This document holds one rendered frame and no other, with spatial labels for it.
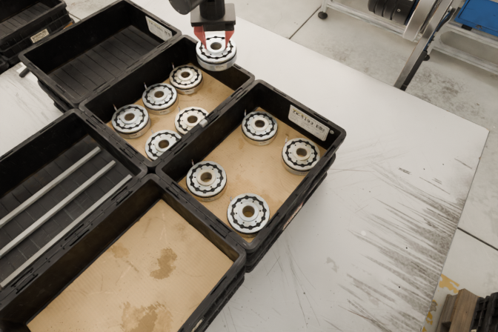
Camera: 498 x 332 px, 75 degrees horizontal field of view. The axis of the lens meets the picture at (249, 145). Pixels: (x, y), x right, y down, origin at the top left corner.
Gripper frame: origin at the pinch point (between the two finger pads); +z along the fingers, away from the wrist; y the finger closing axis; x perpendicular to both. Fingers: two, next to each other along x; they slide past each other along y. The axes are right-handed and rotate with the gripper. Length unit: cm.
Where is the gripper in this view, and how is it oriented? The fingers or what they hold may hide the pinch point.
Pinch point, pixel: (216, 44)
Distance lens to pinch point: 86.1
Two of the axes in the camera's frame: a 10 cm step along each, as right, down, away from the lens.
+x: -0.9, -8.4, 5.4
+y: 10.0, -0.7, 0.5
